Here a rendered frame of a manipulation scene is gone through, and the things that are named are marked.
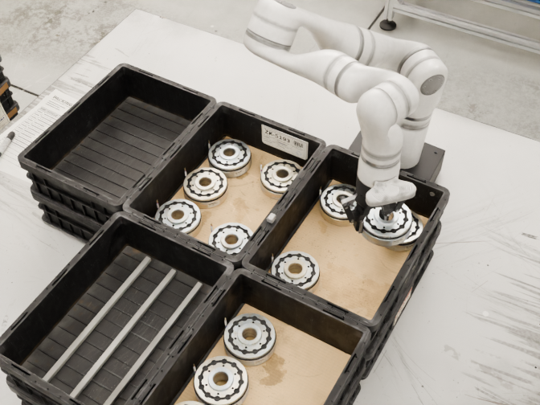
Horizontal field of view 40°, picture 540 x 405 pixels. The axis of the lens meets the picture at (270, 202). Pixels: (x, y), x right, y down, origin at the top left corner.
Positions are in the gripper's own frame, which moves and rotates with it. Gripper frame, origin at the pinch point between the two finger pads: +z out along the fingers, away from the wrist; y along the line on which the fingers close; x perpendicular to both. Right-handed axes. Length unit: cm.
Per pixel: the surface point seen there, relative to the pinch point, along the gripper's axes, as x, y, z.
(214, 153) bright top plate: -40.9, 23.5, 14.1
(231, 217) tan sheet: -22.5, 23.9, 16.9
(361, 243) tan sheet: -7.3, -2.0, 16.9
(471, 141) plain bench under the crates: -41, -47, 30
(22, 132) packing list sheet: -79, 71, 30
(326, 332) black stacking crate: 14.1, 13.3, 12.9
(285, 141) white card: -36.3, 6.8, 10.4
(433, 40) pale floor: -167, -103, 101
